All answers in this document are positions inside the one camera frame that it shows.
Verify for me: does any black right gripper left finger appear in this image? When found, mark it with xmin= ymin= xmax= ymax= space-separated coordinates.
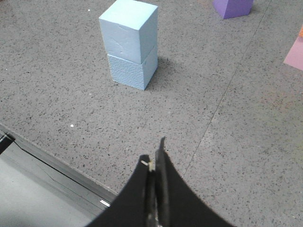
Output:
xmin=88 ymin=155 xmax=150 ymax=227

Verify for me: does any pink foam cube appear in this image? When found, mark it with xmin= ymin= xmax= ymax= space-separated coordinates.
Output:
xmin=284 ymin=37 xmax=303 ymax=70

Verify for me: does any large orange foam cube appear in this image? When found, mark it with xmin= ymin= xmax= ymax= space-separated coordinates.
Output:
xmin=298 ymin=26 xmax=303 ymax=38

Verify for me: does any light blue textured foam cube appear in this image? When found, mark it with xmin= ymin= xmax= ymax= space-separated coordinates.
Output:
xmin=107 ymin=46 xmax=158 ymax=90

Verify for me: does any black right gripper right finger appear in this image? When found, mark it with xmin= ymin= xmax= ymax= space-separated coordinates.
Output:
xmin=155 ymin=137 xmax=232 ymax=227

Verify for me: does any purple foam cube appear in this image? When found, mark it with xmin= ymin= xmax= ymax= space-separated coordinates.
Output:
xmin=213 ymin=0 xmax=253 ymax=19

